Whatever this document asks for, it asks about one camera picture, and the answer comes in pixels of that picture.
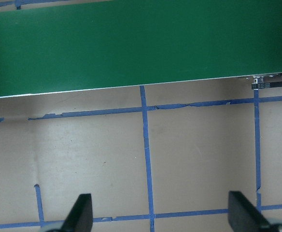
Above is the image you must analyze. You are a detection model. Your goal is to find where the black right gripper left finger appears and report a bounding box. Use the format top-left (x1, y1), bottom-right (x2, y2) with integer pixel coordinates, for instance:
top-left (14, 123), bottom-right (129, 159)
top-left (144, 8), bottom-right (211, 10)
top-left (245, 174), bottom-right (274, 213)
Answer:
top-left (60, 193), bottom-right (93, 232)

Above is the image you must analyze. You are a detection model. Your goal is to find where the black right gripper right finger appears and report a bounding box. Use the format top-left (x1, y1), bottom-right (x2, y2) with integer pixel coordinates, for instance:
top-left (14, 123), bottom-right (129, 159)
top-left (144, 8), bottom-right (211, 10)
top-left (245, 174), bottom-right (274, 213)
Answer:
top-left (227, 191), bottom-right (271, 232)

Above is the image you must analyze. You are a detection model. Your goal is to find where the green conveyor belt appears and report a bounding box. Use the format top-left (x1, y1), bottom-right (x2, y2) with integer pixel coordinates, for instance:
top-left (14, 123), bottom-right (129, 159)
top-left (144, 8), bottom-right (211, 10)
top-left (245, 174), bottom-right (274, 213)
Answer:
top-left (0, 0), bottom-right (282, 97)

